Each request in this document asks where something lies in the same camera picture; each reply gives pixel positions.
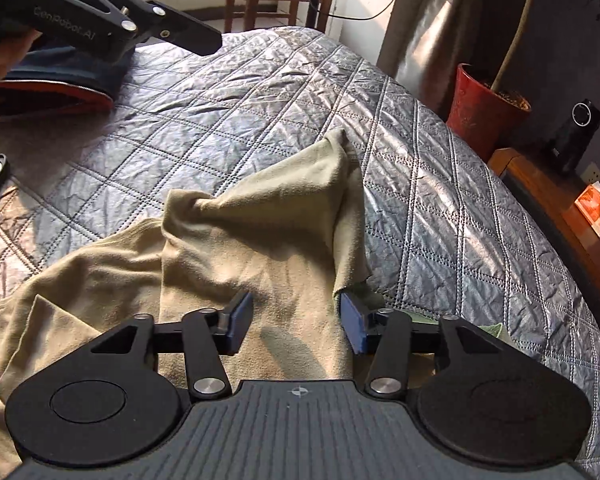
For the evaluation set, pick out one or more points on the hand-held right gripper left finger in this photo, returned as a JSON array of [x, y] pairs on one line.
[[241, 320]]

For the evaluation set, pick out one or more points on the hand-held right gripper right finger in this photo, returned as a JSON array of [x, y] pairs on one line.
[[352, 325]]

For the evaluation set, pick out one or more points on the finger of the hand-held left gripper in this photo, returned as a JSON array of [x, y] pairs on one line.
[[190, 37]]

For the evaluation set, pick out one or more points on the beige long-sleeved shirt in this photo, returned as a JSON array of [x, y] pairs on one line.
[[260, 240]]

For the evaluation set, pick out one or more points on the person's left hand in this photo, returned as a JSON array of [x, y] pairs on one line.
[[0, 57]]

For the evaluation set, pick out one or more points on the navy jacket with orange lining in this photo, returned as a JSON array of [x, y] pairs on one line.
[[80, 72]]

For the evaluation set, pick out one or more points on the silver quilted bedspread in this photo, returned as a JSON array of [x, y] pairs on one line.
[[430, 210]]

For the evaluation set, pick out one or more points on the wooden television cabinet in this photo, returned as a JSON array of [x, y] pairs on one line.
[[545, 200]]

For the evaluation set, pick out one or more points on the grey curtain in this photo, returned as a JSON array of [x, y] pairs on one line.
[[430, 35]]

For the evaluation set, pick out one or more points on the red plant pot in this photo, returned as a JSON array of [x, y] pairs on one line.
[[480, 110]]

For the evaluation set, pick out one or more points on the orange tissue pack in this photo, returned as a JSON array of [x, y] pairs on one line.
[[597, 210]]

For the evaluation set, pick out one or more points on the black speaker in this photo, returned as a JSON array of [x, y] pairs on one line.
[[572, 140]]

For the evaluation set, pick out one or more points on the potted tree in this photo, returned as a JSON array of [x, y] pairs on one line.
[[517, 30]]

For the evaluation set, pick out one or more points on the white wall socket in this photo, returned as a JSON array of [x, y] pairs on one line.
[[594, 172]]

